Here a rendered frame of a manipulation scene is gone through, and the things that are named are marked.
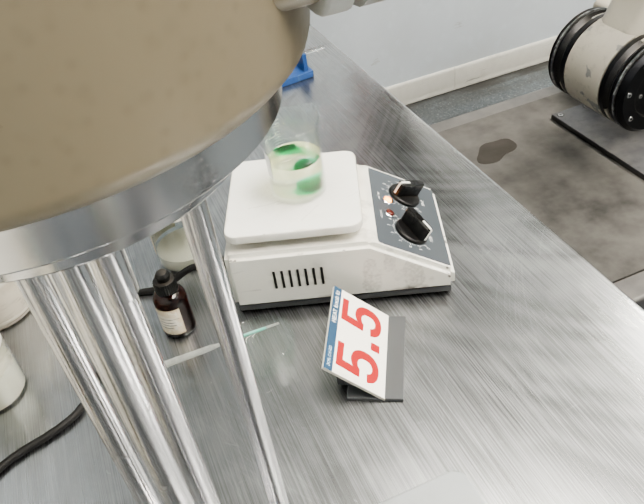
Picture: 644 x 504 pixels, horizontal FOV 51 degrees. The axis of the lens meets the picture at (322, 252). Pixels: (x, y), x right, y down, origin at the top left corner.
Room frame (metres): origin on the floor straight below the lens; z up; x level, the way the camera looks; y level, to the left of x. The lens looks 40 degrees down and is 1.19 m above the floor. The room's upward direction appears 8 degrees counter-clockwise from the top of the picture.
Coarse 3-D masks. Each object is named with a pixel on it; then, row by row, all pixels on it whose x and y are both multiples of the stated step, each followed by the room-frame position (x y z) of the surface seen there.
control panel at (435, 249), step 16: (384, 176) 0.56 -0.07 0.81; (384, 192) 0.53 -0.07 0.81; (384, 208) 0.50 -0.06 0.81; (400, 208) 0.51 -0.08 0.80; (416, 208) 0.52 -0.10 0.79; (432, 208) 0.53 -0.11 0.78; (384, 224) 0.47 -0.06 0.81; (432, 224) 0.50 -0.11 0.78; (384, 240) 0.45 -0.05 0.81; (400, 240) 0.46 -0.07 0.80; (432, 240) 0.47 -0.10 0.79; (432, 256) 0.45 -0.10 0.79; (448, 256) 0.46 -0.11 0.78
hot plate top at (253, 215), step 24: (240, 168) 0.56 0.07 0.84; (264, 168) 0.55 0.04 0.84; (336, 168) 0.54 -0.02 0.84; (240, 192) 0.52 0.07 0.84; (264, 192) 0.51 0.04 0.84; (336, 192) 0.50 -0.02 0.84; (240, 216) 0.48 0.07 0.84; (264, 216) 0.48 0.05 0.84; (288, 216) 0.47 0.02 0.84; (312, 216) 0.47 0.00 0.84; (336, 216) 0.46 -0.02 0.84; (360, 216) 0.46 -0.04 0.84; (240, 240) 0.45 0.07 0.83; (264, 240) 0.45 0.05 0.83
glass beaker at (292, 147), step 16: (288, 112) 0.53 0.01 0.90; (304, 112) 0.53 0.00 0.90; (272, 128) 0.53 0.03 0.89; (288, 128) 0.53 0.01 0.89; (304, 128) 0.53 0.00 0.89; (272, 144) 0.49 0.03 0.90; (288, 144) 0.49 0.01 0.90; (304, 144) 0.49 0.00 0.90; (320, 144) 0.50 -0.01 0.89; (272, 160) 0.49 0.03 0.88; (288, 160) 0.49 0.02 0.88; (304, 160) 0.49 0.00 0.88; (320, 160) 0.50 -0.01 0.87; (272, 176) 0.50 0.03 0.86; (288, 176) 0.49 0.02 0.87; (304, 176) 0.49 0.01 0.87; (320, 176) 0.50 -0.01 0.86; (272, 192) 0.50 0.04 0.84; (288, 192) 0.49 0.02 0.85; (304, 192) 0.49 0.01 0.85; (320, 192) 0.49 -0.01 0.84
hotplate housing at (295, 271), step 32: (224, 256) 0.46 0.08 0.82; (256, 256) 0.45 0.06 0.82; (288, 256) 0.45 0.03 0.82; (320, 256) 0.44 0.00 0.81; (352, 256) 0.44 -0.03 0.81; (384, 256) 0.44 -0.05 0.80; (416, 256) 0.44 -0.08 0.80; (256, 288) 0.45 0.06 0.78; (288, 288) 0.45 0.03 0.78; (320, 288) 0.44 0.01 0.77; (352, 288) 0.44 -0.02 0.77; (384, 288) 0.44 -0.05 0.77; (416, 288) 0.44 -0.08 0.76; (448, 288) 0.44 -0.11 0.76
